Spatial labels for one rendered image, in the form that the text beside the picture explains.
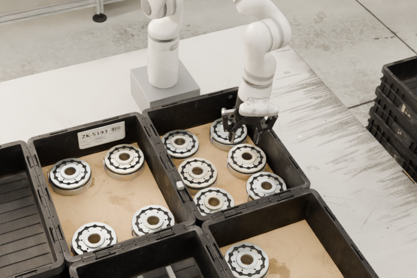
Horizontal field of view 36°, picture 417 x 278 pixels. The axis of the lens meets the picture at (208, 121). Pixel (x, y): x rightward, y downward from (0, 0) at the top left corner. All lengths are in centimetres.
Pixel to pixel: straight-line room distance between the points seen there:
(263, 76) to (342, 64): 211
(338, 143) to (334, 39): 171
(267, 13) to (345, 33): 236
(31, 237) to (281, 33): 75
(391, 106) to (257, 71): 122
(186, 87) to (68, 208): 58
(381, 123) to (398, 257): 95
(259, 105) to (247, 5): 23
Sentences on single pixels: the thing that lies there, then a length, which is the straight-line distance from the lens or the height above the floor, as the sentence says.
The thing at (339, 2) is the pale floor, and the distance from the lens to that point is 400.
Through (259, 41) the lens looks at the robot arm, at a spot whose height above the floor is 130.
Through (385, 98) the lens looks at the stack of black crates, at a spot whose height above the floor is 48.
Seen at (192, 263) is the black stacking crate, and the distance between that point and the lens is 151.
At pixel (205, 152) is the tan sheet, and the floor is 83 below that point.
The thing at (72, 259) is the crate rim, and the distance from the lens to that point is 141.
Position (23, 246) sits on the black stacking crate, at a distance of 157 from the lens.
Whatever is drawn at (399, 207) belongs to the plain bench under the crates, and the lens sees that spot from 189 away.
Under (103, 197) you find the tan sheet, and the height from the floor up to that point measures 83.
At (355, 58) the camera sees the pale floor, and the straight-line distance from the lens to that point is 357.
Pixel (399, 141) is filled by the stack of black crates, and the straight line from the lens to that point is 258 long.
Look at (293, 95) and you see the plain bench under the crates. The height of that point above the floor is 70.
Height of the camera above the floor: 208
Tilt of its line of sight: 43 degrees down
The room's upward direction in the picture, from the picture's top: 4 degrees clockwise
